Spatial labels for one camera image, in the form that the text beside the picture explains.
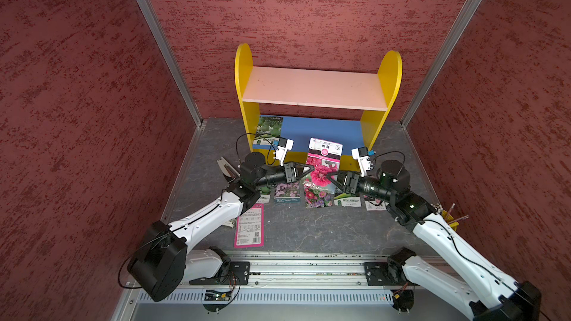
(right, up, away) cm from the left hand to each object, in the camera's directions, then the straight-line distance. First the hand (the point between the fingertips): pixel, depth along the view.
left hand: (312, 173), depth 69 cm
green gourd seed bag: (+17, -15, +23) cm, 33 cm away
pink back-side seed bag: (-23, -24, +16) cm, 37 cm away
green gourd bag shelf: (-17, +15, +29) cm, 37 cm away
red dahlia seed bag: (+4, +5, +2) cm, 7 cm away
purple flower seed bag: (-9, -12, +24) cm, 28 cm away
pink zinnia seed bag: (+4, -14, +24) cm, 28 cm away
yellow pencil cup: (+50, -17, +8) cm, 54 cm away
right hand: (+6, -3, +1) cm, 6 cm away
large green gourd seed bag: (-18, -13, +24) cm, 33 cm away
